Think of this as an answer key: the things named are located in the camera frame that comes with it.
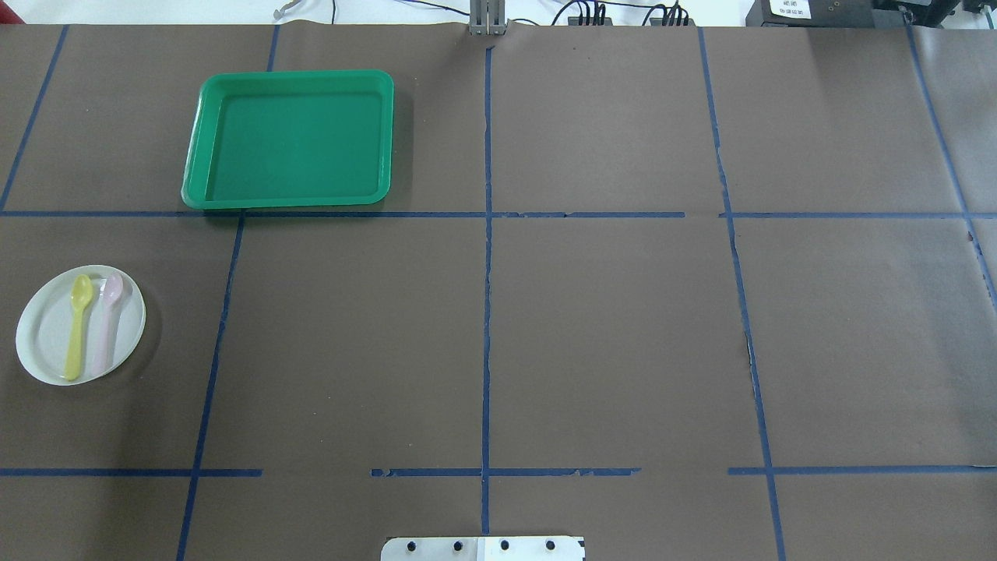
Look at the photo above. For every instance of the black box with label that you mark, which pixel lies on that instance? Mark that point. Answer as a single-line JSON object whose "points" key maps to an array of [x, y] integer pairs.
{"points": [[822, 14]]}

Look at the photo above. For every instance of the white round plate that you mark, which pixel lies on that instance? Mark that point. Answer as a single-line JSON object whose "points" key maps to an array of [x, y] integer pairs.
{"points": [[43, 329]]}

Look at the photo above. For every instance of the black power strip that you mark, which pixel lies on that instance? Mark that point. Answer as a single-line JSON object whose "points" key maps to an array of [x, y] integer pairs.
{"points": [[591, 16], [668, 16]]}

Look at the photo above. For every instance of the pink plastic spoon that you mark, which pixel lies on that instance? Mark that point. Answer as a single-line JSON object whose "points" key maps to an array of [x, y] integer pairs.
{"points": [[111, 294]]}

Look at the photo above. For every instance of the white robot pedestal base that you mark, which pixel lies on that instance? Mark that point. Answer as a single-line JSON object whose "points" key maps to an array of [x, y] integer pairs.
{"points": [[524, 547]]}

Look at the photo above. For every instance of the green plastic tray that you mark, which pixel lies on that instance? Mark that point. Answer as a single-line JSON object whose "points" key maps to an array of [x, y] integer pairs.
{"points": [[291, 139]]}

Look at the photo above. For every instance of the yellow plastic spoon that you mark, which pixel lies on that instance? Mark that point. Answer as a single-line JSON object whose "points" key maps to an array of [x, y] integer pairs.
{"points": [[81, 295]]}

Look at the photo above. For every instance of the brown paper table cover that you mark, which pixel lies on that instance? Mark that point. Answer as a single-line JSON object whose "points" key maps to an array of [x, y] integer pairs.
{"points": [[710, 294]]}

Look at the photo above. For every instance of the grey aluminium frame post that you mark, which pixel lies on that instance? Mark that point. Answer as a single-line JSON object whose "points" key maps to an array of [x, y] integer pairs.
{"points": [[488, 18]]}

